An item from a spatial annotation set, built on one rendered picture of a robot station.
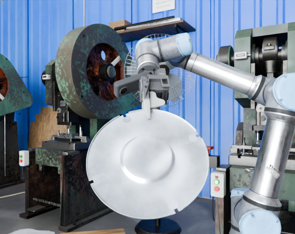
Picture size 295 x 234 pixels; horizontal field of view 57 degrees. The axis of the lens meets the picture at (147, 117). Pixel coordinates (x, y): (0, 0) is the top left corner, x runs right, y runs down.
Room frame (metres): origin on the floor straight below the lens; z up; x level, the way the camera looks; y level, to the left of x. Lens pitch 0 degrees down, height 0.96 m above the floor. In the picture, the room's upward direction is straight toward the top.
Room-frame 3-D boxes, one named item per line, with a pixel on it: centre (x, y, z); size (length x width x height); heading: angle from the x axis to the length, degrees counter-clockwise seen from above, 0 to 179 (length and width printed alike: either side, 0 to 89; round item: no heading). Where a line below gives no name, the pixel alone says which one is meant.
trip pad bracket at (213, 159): (1.66, -0.39, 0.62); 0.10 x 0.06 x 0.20; 60
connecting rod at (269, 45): (1.70, -0.78, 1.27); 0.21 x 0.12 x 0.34; 150
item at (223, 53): (1.84, -0.57, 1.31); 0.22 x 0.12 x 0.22; 150
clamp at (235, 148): (1.79, -0.63, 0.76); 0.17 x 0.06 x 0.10; 60
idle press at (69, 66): (2.88, 0.54, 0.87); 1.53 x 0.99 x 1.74; 148
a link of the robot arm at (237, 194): (1.00, -0.37, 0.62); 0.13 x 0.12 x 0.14; 171
